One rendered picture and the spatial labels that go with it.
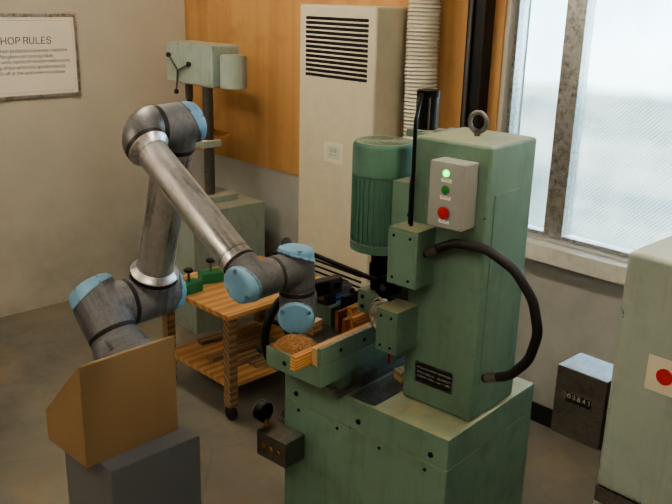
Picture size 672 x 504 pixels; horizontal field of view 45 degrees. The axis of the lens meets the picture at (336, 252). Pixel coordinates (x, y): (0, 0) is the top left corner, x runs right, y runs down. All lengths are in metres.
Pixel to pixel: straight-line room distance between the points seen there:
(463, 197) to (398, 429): 0.65
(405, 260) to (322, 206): 2.08
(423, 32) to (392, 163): 1.60
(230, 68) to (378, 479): 2.59
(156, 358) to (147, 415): 0.18
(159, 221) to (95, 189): 2.79
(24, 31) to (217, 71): 1.12
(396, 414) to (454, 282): 0.39
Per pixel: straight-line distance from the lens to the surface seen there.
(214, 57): 4.38
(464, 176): 1.90
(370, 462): 2.28
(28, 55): 4.90
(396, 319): 2.07
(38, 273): 5.15
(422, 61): 3.70
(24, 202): 5.01
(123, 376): 2.42
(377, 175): 2.17
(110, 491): 2.49
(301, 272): 1.96
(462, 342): 2.09
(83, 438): 2.43
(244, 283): 1.86
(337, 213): 3.99
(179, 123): 2.24
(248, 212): 4.62
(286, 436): 2.41
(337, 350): 2.20
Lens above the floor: 1.85
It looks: 18 degrees down
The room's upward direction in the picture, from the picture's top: 1 degrees clockwise
